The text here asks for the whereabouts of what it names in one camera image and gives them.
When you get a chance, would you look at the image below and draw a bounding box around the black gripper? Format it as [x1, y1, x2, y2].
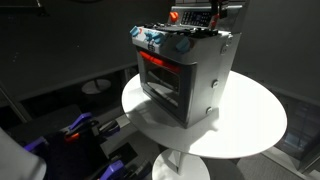
[208, 0, 232, 30]

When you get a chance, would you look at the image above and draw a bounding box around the grey toy stove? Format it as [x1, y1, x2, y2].
[129, 3, 244, 130]

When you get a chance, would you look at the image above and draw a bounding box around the blue stove knob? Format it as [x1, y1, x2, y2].
[175, 36, 191, 53]
[129, 25, 143, 38]
[145, 29, 167, 46]

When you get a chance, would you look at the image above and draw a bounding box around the orange stove knob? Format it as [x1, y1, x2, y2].
[168, 11, 180, 24]

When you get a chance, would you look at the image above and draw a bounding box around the black spring clamp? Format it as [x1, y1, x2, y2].
[97, 119, 121, 137]

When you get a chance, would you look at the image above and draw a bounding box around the purple clamp with orange trigger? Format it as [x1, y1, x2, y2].
[63, 112, 100, 144]

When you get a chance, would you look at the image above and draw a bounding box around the light grey rounded housing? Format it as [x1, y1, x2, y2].
[0, 127, 48, 180]

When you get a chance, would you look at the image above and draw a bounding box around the white table pedestal base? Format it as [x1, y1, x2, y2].
[151, 147, 212, 180]

